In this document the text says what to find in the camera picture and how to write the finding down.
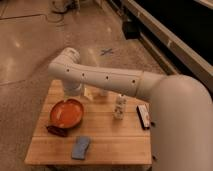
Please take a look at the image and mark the cable on floor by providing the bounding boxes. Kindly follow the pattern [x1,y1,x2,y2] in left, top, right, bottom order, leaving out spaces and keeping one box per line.
[45,11,66,28]

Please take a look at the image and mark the long beige wall ledge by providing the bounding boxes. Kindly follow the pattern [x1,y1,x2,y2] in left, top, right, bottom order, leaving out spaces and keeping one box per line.
[122,0,213,93]

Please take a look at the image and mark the blue sponge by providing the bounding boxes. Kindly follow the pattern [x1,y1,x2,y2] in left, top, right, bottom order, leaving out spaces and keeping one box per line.
[71,136,91,160]

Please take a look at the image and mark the white machine base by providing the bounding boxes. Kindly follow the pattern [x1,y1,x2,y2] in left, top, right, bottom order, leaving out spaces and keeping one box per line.
[49,0,80,13]

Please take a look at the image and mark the blue tape cross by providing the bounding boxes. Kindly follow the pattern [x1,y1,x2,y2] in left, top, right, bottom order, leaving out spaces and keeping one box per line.
[101,48,113,56]

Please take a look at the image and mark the black rectangular remote box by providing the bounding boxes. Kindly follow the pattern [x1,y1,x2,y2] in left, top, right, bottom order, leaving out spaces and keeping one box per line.
[136,105,150,130]

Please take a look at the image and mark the orange ceramic bowl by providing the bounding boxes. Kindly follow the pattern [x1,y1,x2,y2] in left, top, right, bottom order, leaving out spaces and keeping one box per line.
[50,99,84,129]

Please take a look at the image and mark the wooden table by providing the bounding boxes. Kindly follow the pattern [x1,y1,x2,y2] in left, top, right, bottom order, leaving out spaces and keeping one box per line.
[25,80,151,165]

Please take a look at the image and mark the black box on ledge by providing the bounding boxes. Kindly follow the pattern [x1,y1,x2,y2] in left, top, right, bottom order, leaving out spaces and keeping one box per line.
[122,21,140,39]

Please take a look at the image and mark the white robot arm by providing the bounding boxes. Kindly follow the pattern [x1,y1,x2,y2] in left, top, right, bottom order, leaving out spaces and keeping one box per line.
[48,47,213,171]

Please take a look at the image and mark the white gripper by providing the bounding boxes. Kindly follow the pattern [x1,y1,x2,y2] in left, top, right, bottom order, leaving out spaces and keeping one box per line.
[82,85,108,100]

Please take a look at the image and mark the dark red brown sausage toy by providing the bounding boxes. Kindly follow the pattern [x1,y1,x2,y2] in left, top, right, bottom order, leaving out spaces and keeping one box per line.
[47,125,68,137]

